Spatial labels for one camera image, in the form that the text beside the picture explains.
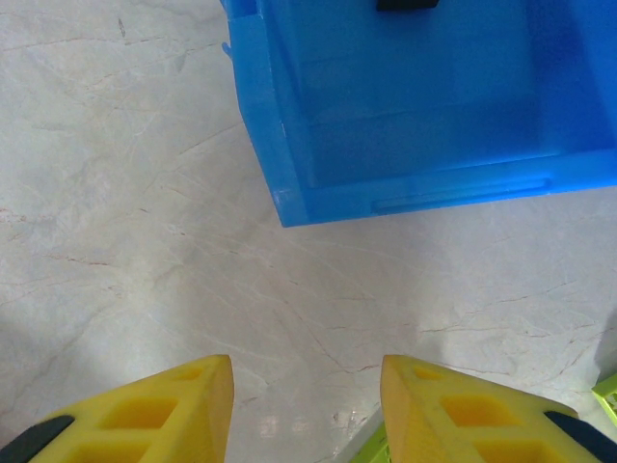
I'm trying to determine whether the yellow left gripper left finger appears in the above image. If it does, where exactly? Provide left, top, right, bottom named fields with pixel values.
left=0, top=354, right=235, bottom=463

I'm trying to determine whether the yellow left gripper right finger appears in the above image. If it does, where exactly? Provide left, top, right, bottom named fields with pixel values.
left=379, top=354, right=617, bottom=463

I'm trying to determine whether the blue plastic bin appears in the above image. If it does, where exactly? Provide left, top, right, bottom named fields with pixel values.
left=220, top=0, right=617, bottom=229

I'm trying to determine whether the lime green lego brick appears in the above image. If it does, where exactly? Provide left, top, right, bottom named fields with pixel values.
left=590, top=371, right=617, bottom=426
left=347, top=420, right=392, bottom=463

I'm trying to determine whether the black object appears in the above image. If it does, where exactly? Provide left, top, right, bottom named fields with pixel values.
left=375, top=0, right=441, bottom=13

